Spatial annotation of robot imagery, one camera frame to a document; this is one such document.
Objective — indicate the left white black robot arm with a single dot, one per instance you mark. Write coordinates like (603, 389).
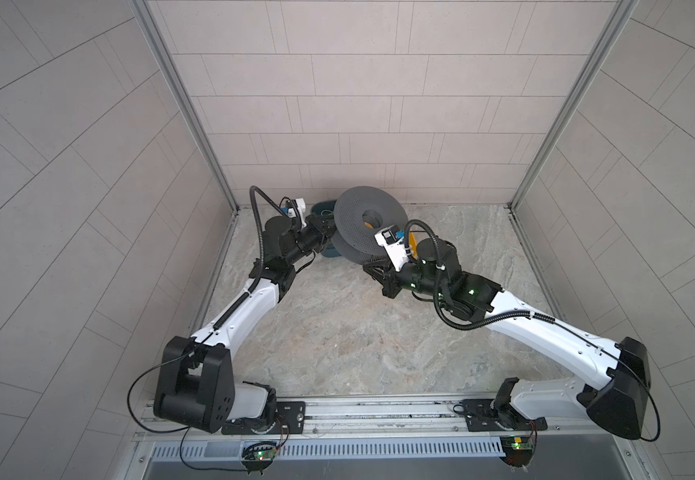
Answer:
(196, 385)

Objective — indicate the aluminium mounting rail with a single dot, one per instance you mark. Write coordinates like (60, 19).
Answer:
(396, 416)

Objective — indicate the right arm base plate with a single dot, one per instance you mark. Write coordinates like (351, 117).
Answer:
(481, 416)

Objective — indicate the dark grey cable spool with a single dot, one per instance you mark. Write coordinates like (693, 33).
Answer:
(360, 212)

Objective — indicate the left circuit board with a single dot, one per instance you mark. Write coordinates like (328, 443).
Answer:
(260, 452)

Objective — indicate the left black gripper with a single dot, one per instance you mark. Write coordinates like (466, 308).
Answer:
(317, 234)

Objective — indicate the circuit board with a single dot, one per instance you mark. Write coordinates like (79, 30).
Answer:
(260, 452)
(519, 451)

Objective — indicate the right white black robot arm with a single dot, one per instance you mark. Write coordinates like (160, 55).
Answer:
(610, 381)

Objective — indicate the teal plastic bin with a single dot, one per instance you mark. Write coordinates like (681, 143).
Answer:
(325, 208)

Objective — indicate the right circuit board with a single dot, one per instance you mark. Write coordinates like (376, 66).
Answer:
(519, 451)

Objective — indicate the yellow plastic bin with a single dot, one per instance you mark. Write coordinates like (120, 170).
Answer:
(413, 245)

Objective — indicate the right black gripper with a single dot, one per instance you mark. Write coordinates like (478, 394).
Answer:
(386, 276)

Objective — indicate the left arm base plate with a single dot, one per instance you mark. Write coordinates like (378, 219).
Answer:
(287, 418)

